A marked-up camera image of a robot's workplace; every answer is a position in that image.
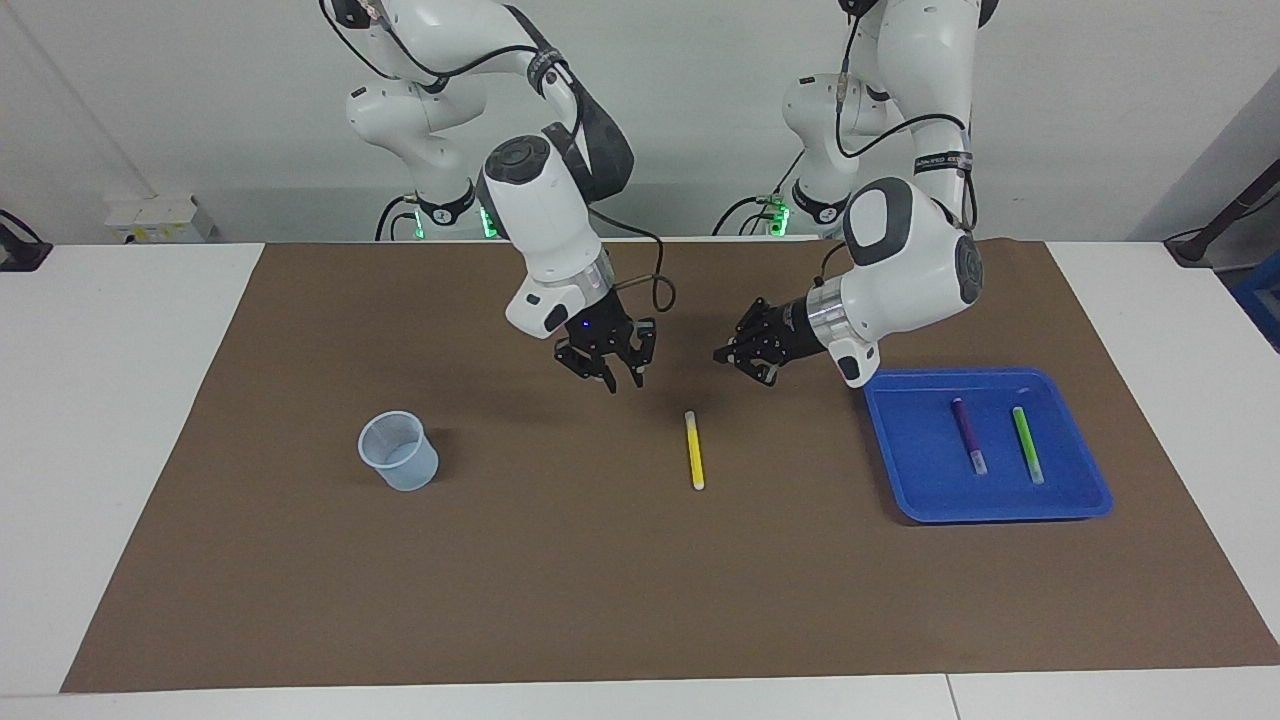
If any black stand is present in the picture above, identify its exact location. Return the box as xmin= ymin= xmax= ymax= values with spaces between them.
xmin=1165 ymin=160 xmax=1280 ymax=268

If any blue plastic tray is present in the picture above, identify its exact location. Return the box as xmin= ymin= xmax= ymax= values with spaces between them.
xmin=862 ymin=367 xmax=1114 ymax=524

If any green pen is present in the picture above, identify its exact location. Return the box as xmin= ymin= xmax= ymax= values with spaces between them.
xmin=1011 ymin=406 xmax=1046 ymax=485

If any black base cable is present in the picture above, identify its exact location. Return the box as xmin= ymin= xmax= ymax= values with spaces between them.
xmin=712 ymin=148 xmax=806 ymax=239
xmin=375 ymin=195 xmax=419 ymax=241

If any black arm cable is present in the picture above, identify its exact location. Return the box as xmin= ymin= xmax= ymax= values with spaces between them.
xmin=320 ymin=0 xmax=677 ymax=313
xmin=820 ymin=0 xmax=976 ymax=293

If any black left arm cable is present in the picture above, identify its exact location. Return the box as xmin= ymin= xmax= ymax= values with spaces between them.
xmin=820 ymin=0 xmax=976 ymax=293

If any blue box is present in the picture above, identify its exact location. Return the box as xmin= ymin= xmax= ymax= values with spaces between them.
xmin=1232 ymin=278 xmax=1280 ymax=353

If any brown table mat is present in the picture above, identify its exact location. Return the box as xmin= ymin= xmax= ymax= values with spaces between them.
xmin=60 ymin=238 xmax=1280 ymax=694

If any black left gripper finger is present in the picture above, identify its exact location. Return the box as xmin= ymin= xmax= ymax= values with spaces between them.
xmin=735 ymin=297 xmax=777 ymax=347
xmin=713 ymin=340 xmax=783 ymax=387

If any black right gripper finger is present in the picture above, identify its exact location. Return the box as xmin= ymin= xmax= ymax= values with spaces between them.
xmin=555 ymin=340 xmax=617 ymax=394
xmin=620 ymin=318 xmax=658 ymax=389

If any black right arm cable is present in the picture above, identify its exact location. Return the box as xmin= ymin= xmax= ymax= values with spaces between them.
xmin=320 ymin=0 xmax=677 ymax=313

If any white power socket box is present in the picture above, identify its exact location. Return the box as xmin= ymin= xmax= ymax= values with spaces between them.
xmin=103 ymin=195 xmax=216 ymax=244

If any translucent plastic cup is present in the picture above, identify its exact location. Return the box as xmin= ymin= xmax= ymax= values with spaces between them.
xmin=357 ymin=410 xmax=440 ymax=492

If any purple pen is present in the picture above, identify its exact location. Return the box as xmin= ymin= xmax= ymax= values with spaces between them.
xmin=951 ymin=398 xmax=989 ymax=476

